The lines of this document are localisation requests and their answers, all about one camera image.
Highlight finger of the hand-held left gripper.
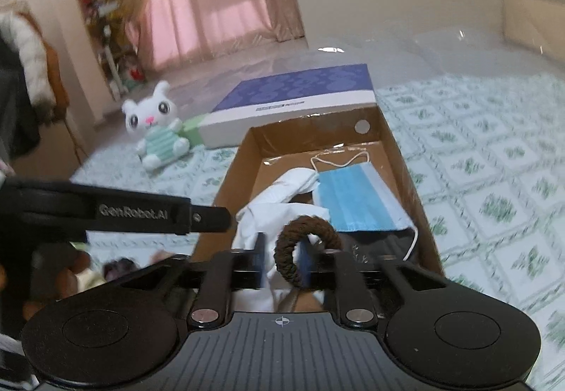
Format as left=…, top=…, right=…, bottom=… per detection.
left=190, top=205, right=233, bottom=234

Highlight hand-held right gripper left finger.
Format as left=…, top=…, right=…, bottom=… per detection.
left=119, top=233, right=267, bottom=327

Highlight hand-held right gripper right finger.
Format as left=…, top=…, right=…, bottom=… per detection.
left=297, top=239, right=451, bottom=327

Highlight brown hair tie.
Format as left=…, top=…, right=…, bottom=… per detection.
left=274, top=217, right=343, bottom=287

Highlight white cloth with label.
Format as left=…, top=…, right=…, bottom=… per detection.
left=233, top=201, right=332, bottom=312

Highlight dark grey face mask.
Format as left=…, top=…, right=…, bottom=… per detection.
left=338, top=227, right=418, bottom=264

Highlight blue face mask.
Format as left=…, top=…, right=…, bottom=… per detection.
left=310, top=150, right=418, bottom=261

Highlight brown cardboard box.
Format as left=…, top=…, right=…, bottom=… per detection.
left=190, top=105, right=444, bottom=312

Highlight dark scrunchie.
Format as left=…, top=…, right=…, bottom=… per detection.
left=102, top=258, right=135, bottom=281

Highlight coat rack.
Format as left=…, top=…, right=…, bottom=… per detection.
left=44, top=42, right=88, bottom=164

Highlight white plush bunny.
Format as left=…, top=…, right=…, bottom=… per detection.
left=121, top=81, right=191, bottom=173

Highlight dark hanging jacket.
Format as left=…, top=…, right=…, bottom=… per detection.
left=0, top=38, right=40, bottom=158

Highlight blue and white flat box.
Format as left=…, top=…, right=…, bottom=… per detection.
left=198, top=63, right=377, bottom=150

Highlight white puffer jacket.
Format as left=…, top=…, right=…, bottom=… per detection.
left=0, top=14, right=56, bottom=109

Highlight green floral printed tablecloth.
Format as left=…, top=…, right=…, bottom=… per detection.
left=71, top=73, right=565, bottom=348

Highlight plastic wrapped wooden headboard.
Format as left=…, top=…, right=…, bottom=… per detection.
left=501, top=0, right=565, bottom=48

